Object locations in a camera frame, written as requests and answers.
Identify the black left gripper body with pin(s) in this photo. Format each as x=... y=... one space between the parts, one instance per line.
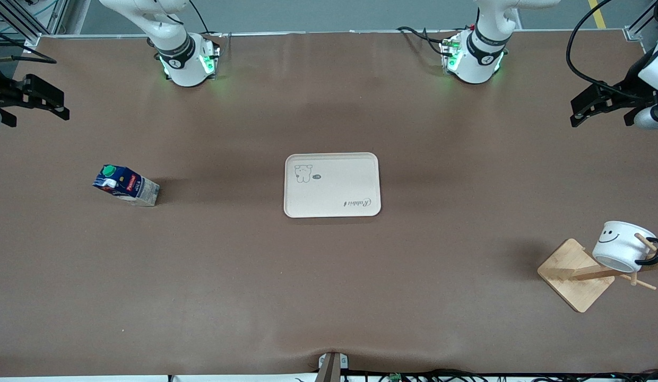
x=625 y=96

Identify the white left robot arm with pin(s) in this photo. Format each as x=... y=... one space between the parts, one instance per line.
x=485 y=48

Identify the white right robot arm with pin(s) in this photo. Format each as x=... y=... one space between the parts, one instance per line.
x=172 y=32

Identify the cream rabbit print tray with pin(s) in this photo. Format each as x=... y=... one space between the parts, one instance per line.
x=334 y=185

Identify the wooden mug tree stand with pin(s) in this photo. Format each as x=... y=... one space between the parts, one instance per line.
x=573 y=276

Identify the aluminium frame profile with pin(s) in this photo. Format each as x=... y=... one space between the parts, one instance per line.
x=21 y=21
x=644 y=24

